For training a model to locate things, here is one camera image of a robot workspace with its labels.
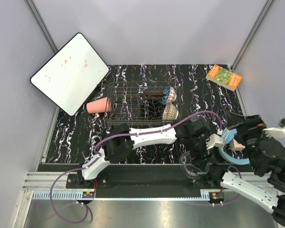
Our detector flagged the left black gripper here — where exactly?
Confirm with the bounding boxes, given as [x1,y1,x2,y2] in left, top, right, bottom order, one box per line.
[187,134,214,171]

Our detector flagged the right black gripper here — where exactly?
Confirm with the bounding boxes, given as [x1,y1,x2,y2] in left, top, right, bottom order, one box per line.
[224,110,271,171]

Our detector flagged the clear glass square plate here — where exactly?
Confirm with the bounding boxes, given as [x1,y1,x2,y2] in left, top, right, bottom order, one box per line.
[179,151,210,180]

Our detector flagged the brown patterned ceramic bowl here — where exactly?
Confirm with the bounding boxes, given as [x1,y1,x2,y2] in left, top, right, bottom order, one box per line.
[162,102,179,120]

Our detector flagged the blue orange patterned bowl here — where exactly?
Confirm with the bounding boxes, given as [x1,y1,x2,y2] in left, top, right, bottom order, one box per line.
[161,85,177,105]

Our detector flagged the wire dish rack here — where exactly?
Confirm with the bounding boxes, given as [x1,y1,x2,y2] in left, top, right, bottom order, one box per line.
[104,81,182,126]

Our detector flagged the pink plastic cup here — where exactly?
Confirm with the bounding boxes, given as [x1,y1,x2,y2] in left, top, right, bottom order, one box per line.
[86,97,112,114]

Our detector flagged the clear drinking glass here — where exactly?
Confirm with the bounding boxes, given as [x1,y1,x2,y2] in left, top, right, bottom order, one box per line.
[190,114,209,131]

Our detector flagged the red floral plate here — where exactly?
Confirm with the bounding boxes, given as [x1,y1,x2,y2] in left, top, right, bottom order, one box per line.
[140,92,165,97]

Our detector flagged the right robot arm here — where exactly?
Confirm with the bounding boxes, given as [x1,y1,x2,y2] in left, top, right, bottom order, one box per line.
[206,112,285,227]

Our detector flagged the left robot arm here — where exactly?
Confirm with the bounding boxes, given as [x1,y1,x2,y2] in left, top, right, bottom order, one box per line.
[76,118,214,188]

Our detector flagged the light blue headphones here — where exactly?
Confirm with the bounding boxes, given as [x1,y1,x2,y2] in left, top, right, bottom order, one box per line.
[219,128,250,165]

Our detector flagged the small pink white plug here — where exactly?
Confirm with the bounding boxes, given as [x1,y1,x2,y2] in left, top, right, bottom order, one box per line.
[229,139,245,151]

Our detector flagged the orange green book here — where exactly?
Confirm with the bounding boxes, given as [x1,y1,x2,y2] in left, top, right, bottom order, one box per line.
[206,65,242,92]

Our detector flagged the white whiteboard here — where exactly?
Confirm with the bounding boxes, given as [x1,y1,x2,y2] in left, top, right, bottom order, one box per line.
[30,33,109,116]

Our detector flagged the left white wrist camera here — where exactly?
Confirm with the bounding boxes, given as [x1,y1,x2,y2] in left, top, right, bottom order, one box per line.
[206,134,225,150]

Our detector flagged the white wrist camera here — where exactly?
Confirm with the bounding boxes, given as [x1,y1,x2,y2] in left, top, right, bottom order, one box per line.
[206,134,225,150]
[263,118,285,138]

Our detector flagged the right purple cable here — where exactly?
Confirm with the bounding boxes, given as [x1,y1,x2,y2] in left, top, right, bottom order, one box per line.
[187,165,243,207]

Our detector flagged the purple cable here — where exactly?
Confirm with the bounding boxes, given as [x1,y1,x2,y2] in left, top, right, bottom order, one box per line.
[187,165,243,207]
[49,110,225,224]

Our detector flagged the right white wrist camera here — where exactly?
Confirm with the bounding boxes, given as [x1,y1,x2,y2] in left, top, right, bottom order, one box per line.
[263,118,285,138]

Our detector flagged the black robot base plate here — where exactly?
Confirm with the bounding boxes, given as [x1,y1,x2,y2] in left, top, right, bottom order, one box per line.
[66,164,225,189]

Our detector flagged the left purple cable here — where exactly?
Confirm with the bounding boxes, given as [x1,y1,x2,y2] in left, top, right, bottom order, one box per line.
[49,110,225,224]

